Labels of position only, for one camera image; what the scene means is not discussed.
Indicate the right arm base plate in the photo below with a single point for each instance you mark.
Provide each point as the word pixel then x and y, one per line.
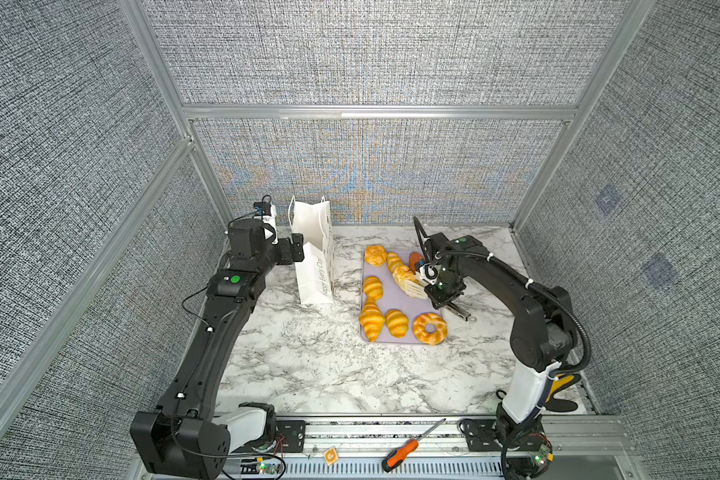
pixel 489 435

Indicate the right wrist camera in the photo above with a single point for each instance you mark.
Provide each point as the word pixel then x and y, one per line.
pixel 427 273

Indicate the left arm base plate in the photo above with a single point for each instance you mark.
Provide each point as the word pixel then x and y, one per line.
pixel 288 436

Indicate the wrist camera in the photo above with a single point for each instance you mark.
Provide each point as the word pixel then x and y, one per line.
pixel 427 273
pixel 266 212

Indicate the white printed paper bag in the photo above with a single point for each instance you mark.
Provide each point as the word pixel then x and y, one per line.
pixel 315 273

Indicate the orange handled screwdriver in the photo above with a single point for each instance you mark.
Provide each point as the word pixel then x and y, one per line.
pixel 396 457

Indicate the dark orange triangular pastry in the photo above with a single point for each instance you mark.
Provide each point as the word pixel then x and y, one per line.
pixel 414 260

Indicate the striped croissant lower middle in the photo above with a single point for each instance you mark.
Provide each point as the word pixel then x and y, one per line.
pixel 397 323

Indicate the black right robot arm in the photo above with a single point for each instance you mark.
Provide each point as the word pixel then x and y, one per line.
pixel 546 338

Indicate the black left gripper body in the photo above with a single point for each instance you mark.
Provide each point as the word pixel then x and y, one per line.
pixel 284 256

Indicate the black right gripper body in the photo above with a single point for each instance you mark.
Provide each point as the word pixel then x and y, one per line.
pixel 446 288

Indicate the aluminium front rail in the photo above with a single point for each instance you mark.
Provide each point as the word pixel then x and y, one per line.
pixel 583 447

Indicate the small round striped roll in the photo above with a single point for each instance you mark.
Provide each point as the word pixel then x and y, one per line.
pixel 373 288

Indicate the ring shaped bread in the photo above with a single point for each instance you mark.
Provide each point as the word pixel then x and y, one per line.
pixel 430 329

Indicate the lilac plastic tray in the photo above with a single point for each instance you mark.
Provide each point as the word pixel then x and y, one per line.
pixel 395 298

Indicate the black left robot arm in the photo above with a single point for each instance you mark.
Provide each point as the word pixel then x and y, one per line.
pixel 179 437

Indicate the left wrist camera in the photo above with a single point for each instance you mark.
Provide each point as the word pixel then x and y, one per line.
pixel 266 212

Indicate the long striped croissant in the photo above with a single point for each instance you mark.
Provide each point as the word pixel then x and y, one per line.
pixel 372 320

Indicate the small striped croissant upper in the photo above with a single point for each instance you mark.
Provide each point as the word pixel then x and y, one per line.
pixel 393 261

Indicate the braided yellow pastry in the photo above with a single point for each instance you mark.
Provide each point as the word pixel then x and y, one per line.
pixel 404 277

